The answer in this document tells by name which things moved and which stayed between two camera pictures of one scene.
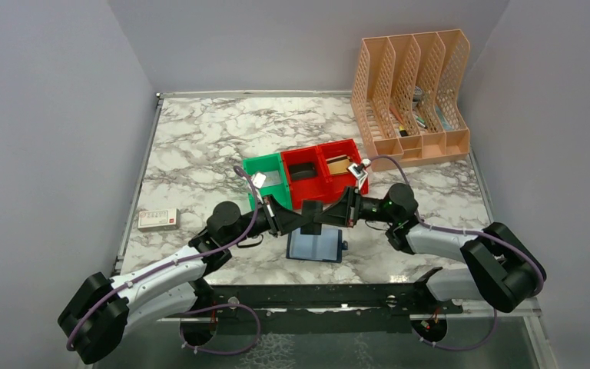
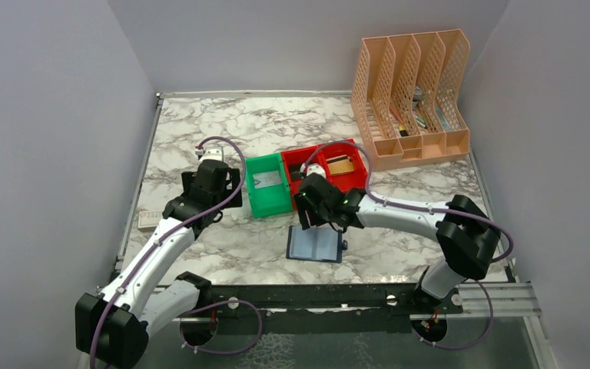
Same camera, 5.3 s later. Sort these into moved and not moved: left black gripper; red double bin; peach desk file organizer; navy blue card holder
Moved: left black gripper
Not moved: red double bin; peach desk file organizer; navy blue card holder
